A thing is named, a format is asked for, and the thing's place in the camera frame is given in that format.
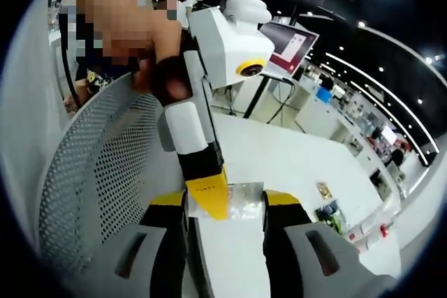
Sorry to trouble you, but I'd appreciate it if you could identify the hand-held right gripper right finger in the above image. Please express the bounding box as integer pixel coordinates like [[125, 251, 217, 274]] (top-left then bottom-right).
[[261, 188, 400, 298]]

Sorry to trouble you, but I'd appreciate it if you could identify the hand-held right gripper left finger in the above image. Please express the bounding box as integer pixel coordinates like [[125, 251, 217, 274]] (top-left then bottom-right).
[[112, 191, 192, 298]]

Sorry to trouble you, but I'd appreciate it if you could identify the clear skincare bottle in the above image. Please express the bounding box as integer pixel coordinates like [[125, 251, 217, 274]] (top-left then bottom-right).
[[186, 181, 265, 223]]

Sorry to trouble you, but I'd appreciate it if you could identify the green black pouch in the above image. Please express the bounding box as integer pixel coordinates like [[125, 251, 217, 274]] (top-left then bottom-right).
[[313, 200, 351, 235]]

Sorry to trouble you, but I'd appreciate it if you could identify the white skincare tube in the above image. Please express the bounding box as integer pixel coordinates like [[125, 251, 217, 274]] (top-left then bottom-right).
[[347, 219, 385, 243]]

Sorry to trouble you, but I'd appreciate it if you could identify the red collar skincare bottle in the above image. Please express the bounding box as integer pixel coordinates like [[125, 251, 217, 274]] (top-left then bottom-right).
[[356, 223, 394, 254]]

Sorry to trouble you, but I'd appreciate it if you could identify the person's left hand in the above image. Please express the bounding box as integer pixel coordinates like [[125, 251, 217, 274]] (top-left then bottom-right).
[[130, 20, 195, 107]]

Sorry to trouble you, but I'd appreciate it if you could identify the standing desk with black legs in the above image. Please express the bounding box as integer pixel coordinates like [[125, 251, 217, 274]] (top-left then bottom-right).
[[242, 73, 305, 126]]

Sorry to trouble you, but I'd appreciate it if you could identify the large monitor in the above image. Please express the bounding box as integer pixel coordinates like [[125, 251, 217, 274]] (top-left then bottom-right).
[[259, 21, 321, 76]]

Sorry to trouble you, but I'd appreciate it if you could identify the gold foil packet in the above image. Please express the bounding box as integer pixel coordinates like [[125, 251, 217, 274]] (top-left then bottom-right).
[[316, 181, 332, 201]]

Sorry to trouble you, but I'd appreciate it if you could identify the grey mesh office chair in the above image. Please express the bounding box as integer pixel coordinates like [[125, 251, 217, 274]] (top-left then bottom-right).
[[37, 73, 191, 280]]

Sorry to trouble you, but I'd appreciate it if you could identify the dark printed cloth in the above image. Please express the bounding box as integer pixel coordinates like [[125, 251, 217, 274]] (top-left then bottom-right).
[[75, 66, 118, 98]]

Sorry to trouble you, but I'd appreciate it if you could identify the blue box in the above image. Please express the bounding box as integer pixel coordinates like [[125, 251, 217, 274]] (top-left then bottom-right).
[[315, 87, 335, 104]]

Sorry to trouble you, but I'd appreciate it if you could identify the long white counter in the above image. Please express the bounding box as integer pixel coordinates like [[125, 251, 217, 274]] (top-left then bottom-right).
[[296, 60, 432, 210]]

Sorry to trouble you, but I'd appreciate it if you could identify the small background screen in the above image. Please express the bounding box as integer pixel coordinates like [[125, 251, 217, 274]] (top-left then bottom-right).
[[380, 125, 397, 145]]

